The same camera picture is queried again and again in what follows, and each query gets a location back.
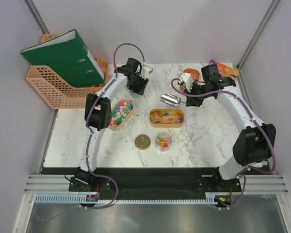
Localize orange tray of gummies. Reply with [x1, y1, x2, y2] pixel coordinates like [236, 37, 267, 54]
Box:
[184, 68, 200, 82]

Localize silver metal scoop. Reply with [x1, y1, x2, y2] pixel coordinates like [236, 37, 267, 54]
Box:
[160, 94, 184, 107]

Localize beige tray of star candies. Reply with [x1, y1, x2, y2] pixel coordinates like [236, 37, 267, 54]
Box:
[109, 100, 134, 131]

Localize tan tray of popsicle candies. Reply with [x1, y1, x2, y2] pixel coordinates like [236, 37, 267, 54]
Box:
[149, 108, 185, 128]

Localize gold jar lid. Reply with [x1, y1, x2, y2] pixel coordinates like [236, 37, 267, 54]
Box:
[134, 134, 151, 150]

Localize clear plastic jar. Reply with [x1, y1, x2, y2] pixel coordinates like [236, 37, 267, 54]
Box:
[155, 133, 172, 152]

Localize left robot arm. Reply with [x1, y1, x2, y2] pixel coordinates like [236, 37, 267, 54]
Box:
[75, 58, 153, 191]

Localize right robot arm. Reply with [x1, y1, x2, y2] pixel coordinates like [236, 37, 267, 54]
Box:
[180, 65, 276, 191]

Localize Roald Dahl book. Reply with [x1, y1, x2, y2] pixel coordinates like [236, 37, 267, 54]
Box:
[209, 60, 240, 78]

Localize peach desk organizer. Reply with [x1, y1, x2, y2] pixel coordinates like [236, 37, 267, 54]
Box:
[26, 34, 110, 109]

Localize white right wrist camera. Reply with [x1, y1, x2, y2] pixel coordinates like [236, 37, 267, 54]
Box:
[180, 72, 194, 92]

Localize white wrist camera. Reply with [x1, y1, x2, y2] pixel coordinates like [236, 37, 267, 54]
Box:
[140, 64, 153, 79]
[180, 72, 194, 92]

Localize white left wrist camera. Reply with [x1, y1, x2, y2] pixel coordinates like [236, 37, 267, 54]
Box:
[140, 64, 153, 79]

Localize green ring binder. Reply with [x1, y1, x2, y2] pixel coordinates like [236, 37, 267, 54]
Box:
[21, 29, 104, 88]

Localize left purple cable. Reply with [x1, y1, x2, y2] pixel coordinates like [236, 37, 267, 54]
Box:
[33, 43, 146, 221]

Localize purple cable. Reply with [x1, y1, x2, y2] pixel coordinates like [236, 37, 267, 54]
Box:
[33, 43, 146, 221]
[171, 77, 277, 211]

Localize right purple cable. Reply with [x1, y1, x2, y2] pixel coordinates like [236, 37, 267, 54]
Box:
[171, 77, 277, 211]

